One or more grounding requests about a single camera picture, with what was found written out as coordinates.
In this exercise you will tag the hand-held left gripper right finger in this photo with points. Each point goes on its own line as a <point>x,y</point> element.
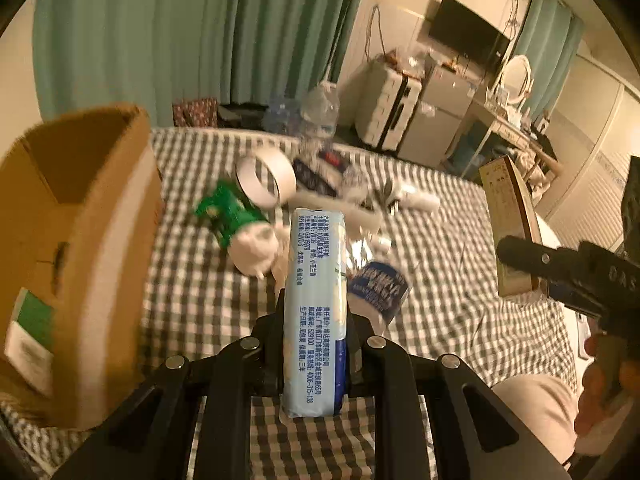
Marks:
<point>356,345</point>

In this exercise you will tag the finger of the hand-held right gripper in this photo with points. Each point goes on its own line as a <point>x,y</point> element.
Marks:
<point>575,297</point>
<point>530,255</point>

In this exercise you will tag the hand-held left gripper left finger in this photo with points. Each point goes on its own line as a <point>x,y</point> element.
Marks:
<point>270,345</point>

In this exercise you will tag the beige carton box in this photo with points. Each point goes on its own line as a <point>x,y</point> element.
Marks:
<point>510,220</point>

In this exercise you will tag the blue white tissue packet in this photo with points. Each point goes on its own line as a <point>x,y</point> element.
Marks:
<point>312,310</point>

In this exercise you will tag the bent white paper tube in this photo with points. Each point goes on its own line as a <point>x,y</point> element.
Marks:
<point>362,219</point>

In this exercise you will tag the brown cardboard box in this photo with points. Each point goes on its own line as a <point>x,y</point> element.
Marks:
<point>100,260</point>

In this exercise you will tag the person's right hand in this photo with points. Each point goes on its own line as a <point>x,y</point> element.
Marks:
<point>590,390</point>

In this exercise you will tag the white pillow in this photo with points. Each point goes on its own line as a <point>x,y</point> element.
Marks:
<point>552,232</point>

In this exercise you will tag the beige draped cloth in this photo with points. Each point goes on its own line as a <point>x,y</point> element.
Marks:
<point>535,167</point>

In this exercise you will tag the checked bed sheet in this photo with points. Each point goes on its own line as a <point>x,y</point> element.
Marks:
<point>440,285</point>

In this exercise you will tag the white louvred wardrobe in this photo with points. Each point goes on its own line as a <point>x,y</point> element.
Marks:
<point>600,160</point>

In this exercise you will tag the person's leg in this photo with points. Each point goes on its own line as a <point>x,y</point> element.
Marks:
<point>535,410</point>

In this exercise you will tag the short white paper tube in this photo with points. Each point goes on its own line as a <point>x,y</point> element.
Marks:
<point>420,197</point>

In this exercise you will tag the white dressing desk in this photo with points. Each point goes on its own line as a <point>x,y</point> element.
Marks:
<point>505,127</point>

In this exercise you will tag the green white bottle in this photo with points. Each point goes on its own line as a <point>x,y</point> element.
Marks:
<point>225,210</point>

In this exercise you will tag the silver mini fridge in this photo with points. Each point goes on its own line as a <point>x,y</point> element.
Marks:
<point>435,120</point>

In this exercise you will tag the white tape roll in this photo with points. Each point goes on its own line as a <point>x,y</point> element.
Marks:
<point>286,172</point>

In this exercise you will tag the oval white mirror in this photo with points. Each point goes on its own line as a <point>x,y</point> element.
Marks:
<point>517,77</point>

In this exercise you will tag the dark blue snack packet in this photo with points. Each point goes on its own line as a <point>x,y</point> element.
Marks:
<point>320,170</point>

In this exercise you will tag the white suitcase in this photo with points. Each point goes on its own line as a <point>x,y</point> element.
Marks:
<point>385,110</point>

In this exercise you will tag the narrow green curtain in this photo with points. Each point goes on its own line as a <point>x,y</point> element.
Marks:
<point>545,45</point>

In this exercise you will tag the pack of water bottles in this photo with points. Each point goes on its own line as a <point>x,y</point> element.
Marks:
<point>282,115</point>

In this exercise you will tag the black bag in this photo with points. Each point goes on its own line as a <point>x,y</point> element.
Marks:
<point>242,116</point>

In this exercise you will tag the black television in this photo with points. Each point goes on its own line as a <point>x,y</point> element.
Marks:
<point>465,27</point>

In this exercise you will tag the large clear water jug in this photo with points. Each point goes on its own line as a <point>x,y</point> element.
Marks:
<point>320,107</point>

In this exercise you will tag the patterned fabric bag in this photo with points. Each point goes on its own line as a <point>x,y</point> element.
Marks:
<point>195,112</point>

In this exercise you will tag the wide green curtain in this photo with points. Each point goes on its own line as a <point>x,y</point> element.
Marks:
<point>175,30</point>

